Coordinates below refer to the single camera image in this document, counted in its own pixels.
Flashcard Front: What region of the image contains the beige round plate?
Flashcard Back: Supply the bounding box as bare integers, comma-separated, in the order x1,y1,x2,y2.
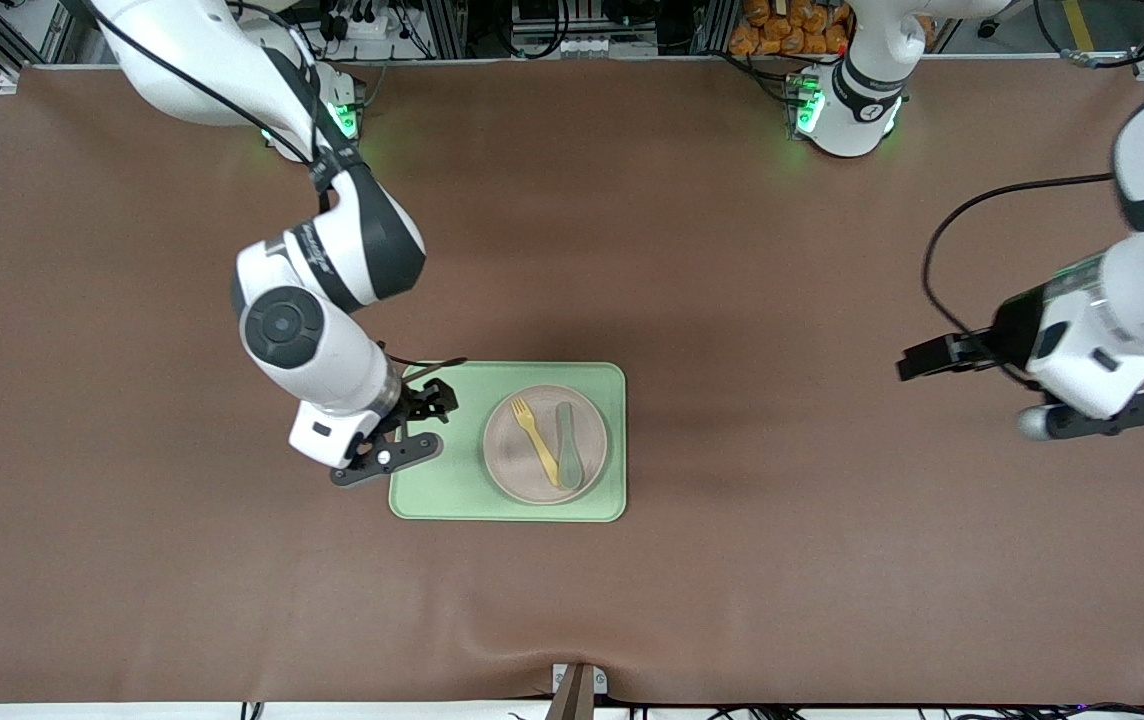
482,385,611,506

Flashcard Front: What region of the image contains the yellow plastic fork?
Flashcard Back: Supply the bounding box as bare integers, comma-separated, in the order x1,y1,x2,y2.
511,397,565,489

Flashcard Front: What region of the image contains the mint green plastic spoon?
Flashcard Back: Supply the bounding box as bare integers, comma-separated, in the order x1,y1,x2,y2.
555,401,586,491

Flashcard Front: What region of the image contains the light green rectangular tray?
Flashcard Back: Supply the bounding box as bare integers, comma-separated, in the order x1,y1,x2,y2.
389,361,628,523

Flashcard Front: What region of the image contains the bag of orange fruit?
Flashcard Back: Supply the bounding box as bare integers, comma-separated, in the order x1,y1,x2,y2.
729,0,851,58

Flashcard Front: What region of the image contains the white terminal block strip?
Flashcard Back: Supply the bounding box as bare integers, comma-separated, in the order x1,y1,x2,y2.
510,35,660,59

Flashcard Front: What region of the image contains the white power strip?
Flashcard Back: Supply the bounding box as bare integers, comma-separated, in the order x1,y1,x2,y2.
327,0,388,43

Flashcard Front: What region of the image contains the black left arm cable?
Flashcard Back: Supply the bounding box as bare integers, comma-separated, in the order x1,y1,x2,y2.
922,0,1144,391

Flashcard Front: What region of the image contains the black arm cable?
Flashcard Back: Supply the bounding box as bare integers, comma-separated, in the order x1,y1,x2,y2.
87,0,468,386
922,0,1144,391

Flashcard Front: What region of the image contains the grey table edge bracket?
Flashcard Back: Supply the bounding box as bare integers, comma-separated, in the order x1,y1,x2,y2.
550,662,609,720

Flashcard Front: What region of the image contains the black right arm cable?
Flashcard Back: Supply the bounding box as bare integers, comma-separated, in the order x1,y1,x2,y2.
87,0,468,386

